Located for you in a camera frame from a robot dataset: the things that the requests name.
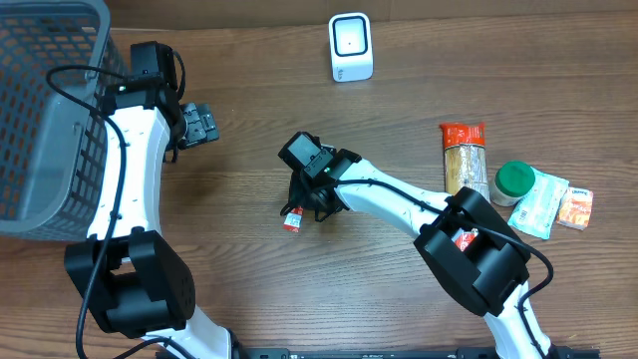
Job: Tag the thin red stick sachet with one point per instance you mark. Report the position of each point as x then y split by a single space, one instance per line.
292 221

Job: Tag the long orange noodle packet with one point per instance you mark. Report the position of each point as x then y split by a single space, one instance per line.
464 157

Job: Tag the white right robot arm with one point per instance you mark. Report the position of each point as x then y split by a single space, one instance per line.
473 254

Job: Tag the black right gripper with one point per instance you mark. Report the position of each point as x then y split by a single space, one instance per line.
313 200

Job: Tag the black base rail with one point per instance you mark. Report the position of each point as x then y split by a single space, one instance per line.
460 353

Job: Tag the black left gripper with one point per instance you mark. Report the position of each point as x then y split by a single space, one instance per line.
200 125

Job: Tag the dark grey plastic basket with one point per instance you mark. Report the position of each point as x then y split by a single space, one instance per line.
53 151

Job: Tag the teal tissue packet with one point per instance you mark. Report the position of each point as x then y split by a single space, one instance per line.
535 213

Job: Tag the green lidded jar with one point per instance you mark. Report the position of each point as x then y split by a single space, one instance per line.
511 183

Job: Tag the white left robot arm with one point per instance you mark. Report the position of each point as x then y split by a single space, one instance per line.
131 280

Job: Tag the white barcode scanner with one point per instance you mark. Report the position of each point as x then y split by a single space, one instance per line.
351 48

